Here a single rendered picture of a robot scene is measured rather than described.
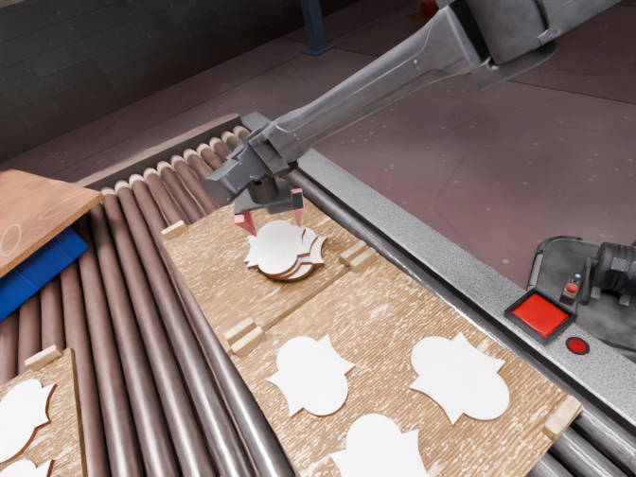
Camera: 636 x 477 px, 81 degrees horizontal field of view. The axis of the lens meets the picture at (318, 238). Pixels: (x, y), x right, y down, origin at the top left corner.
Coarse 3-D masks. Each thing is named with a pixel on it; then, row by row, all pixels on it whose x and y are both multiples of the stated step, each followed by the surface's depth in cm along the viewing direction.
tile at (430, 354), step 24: (456, 336) 59; (432, 360) 57; (456, 360) 56; (480, 360) 55; (432, 384) 54; (456, 384) 54; (480, 384) 53; (504, 384) 52; (456, 408) 51; (480, 408) 51; (504, 408) 50
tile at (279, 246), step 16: (272, 224) 81; (288, 224) 80; (256, 240) 78; (272, 240) 77; (288, 240) 76; (256, 256) 75; (272, 256) 74; (288, 256) 73; (272, 272) 71; (288, 272) 71
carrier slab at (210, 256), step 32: (192, 224) 96; (224, 224) 93; (256, 224) 91; (320, 224) 86; (192, 256) 87; (224, 256) 85; (192, 288) 80; (224, 288) 78; (256, 288) 76; (288, 288) 74; (320, 288) 73; (224, 320) 72; (256, 320) 70
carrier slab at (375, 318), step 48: (336, 288) 72; (384, 288) 70; (288, 336) 66; (336, 336) 64; (384, 336) 62; (432, 336) 61; (480, 336) 59; (384, 384) 57; (528, 384) 53; (288, 432) 55; (336, 432) 53; (432, 432) 51; (480, 432) 50; (528, 432) 49
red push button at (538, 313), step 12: (528, 300) 63; (540, 300) 62; (516, 312) 62; (528, 312) 61; (540, 312) 61; (552, 312) 60; (564, 312) 60; (528, 324) 60; (540, 324) 59; (552, 324) 59
